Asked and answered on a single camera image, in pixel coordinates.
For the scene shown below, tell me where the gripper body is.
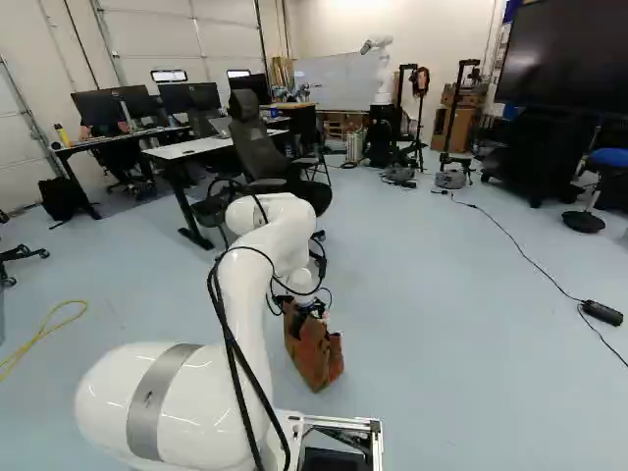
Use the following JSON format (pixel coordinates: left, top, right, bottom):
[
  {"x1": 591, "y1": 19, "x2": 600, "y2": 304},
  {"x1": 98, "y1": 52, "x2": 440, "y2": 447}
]
[{"x1": 297, "y1": 297, "x2": 329, "y2": 321}]

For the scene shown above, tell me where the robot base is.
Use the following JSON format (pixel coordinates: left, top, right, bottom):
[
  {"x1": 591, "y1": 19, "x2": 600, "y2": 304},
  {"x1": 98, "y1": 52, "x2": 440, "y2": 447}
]
[{"x1": 273, "y1": 410, "x2": 385, "y2": 471}]

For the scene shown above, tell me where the black office chair with headrest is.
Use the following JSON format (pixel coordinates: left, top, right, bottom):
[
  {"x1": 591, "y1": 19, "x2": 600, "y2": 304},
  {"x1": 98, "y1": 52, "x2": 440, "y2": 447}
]
[{"x1": 189, "y1": 88, "x2": 335, "y2": 256}]

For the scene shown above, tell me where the white table with black legs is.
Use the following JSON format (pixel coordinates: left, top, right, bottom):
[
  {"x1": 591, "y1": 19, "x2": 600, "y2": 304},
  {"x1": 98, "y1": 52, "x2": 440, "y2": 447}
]
[{"x1": 140, "y1": 127, "x2": 291, "y2": 252}]

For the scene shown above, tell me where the black power brick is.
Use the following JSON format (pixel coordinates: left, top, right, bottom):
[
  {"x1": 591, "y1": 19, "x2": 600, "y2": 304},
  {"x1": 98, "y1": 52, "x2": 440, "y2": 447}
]
[{"x1": 577, "y1": 298, "x2": 625, "y2": 328}]

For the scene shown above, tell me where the blue stool with black base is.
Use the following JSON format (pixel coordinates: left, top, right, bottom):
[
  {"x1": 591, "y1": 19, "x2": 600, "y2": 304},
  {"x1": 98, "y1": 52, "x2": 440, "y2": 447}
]
[{"x1": 560, "y1": 146, "x2": 628, "y2": 235}]

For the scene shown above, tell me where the large black screen on stand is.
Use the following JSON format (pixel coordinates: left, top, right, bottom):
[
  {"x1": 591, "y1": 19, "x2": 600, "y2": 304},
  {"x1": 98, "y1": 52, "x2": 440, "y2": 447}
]
[{"x1": 479, "y1": 0, "x2": 628, "y2": 210}]

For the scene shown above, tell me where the black floor cable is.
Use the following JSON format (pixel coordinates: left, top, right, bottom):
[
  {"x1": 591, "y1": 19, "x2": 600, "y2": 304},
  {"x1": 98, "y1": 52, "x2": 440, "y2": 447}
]
[{"x1": 430, "y1": 187, "x2": 628, "y2": 369}]

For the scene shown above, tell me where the yellow floor cable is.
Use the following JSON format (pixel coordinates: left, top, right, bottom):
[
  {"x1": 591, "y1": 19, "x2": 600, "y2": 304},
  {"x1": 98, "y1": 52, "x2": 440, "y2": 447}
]
[{"x1": 0, "y1": 299, "x2": 90, "y2": 384}]

